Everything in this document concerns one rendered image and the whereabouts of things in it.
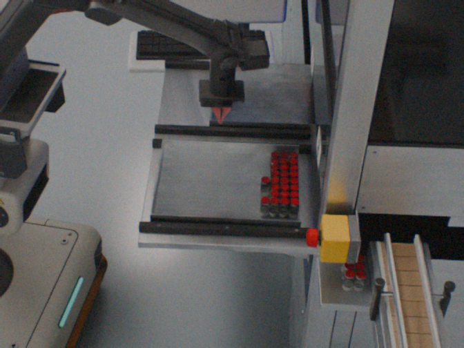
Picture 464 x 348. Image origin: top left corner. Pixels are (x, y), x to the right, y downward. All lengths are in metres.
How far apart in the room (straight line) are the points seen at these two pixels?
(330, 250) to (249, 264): 1.28
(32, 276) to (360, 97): 1.39
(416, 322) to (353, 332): 0.40
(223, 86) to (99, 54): 2.16
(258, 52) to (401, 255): 0.53
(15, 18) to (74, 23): 2.67
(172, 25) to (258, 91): 0.71
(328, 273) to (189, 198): 0.38
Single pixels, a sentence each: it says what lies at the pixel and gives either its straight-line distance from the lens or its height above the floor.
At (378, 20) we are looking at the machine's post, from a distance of 1.37.
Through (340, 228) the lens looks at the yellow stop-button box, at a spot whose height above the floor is 1.03.
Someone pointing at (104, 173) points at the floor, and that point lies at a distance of 3.22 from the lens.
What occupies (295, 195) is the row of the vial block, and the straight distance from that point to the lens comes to 1.81.
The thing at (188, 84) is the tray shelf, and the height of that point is 0.88.
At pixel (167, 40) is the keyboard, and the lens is 2.46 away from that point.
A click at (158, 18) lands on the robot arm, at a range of 1.47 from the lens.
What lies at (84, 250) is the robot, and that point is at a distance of 2.58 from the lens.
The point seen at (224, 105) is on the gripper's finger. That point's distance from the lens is 1.77.
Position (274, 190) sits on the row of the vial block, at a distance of 1.82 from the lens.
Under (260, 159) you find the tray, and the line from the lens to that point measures 1.96.
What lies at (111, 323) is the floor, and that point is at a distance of 2.73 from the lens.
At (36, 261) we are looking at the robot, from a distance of 2.57.
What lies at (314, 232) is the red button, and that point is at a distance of 1.62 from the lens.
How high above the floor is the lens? 2.20
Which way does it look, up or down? 43 degrees down
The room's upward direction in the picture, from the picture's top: 2 degrees clockwise
